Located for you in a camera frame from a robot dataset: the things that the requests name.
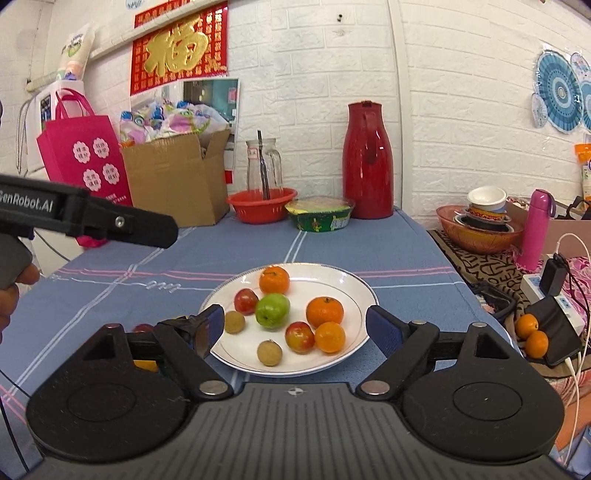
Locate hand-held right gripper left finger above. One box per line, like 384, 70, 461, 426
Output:
81, 304, 234, 401

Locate large green jujube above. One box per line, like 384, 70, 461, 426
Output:
255, 293, 291, 330

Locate small orange mandarin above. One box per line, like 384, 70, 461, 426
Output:
515, 314, 539, 341
525, 330, 550, 360

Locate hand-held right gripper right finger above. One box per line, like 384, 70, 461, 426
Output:
356, 305, 522, 401

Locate glass pitcher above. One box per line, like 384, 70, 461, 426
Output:
246, 137, 283, 193

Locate small blue paper fan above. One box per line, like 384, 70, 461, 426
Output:
579, 80, 591, 131
531, 92, 548, 129

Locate orange snack packet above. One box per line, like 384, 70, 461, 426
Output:
574, 143, 591, 199

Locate pink tote bag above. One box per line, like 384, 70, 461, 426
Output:
36, 89, 134, 250

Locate large cardboard box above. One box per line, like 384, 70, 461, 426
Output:
120, 129, 232, 228

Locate patterned bowl stack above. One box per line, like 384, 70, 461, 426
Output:
455, 208, 513, 234

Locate red plastic basket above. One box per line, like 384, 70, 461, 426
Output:
226, 187, 298, 224

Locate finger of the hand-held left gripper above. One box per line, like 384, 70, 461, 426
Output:
87, 196, 179, 250

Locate pink bottle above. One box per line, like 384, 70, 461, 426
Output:
516, 189, 556, 271

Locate brown patterned cloth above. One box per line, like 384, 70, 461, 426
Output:
427, 228, 532, 324

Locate large blue paper fan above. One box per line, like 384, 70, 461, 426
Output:
536, 50, 583, 134

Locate white power strip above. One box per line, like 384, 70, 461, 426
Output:
521, 273, 583, 333

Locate amber glass bowl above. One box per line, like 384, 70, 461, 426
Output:
436, 205, 525, 254

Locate red thermos jug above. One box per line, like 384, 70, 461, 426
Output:
342, 100, 394, 220

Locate green instant noodle bowl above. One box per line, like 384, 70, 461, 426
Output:
285, 198, 356, 233

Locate printed plastic packet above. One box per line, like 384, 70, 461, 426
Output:
55, 22, 96, 83

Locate white plate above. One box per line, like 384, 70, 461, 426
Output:
198, 262, 379, 378

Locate photo wall poster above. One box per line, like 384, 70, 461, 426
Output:
182, 78, 241, 185

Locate metal utensil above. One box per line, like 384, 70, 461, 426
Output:
257, 130, 271, 200

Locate small cardboard box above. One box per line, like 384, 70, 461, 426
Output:
505, 198, 591, 259

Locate black phone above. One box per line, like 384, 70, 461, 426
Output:
526, 295, 583, 367

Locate red wall poster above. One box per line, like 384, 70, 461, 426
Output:
130, 1, 230, 97

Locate blue striped tablecloth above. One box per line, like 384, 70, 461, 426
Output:
0, 208, 555, 476

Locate small red apple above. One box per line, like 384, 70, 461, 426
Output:
285, 321, 317, 354
233, 288, 259, 316

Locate black charger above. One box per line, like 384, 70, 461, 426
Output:
539, 253, 568, 296

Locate white water dispenser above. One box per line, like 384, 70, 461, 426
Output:
18, 80, 86, 178

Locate person's left hand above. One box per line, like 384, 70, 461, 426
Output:
0, 265, 41, 344

